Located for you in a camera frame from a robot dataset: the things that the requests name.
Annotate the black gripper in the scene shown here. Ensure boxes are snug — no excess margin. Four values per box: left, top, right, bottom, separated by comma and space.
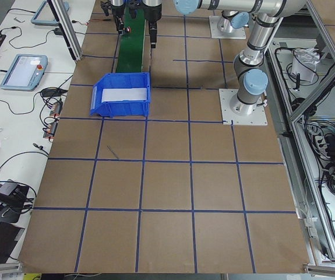
101, 1, 125, 35
143, 3, 162, 49

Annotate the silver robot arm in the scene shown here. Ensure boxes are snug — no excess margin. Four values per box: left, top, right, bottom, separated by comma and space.
141, 1, 305, 117
100, 0, 126, 35

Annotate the green conveyor belt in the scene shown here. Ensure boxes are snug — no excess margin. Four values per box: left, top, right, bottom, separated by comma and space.
115, 8, 145, 73

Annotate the white foam pad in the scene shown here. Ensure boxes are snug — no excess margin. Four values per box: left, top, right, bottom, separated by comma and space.
101, 87, 148, 102

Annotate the clear label holder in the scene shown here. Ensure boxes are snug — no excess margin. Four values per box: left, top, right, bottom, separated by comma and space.
91, 86, 97, 110

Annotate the teach pendant far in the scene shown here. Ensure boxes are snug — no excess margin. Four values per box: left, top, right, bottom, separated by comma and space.
31, 1, 58, 26

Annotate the teach pendant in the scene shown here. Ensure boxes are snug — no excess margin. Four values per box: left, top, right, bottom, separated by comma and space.
31, 1, 58, 26
0, 54, 48, 91

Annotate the blue bin with foam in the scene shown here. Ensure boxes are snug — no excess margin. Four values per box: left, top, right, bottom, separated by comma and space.
90, 72, 151, 117

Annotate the teach pendant near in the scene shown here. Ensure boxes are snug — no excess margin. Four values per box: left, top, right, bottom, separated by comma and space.
0, 54, 48, 91

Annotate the white paper bag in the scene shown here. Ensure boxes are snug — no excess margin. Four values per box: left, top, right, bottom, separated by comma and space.
291, 48, 320, 82

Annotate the aluminium frame post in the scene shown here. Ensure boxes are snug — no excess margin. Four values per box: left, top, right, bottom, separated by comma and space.
47, 0, 83, 61

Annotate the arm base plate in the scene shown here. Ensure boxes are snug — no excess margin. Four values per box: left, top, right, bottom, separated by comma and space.
219, 89, 267, 126
209, 16, 247, 40

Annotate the aluminium frame structure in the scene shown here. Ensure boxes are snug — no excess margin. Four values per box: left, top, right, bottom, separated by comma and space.
267, 1, 335, 265

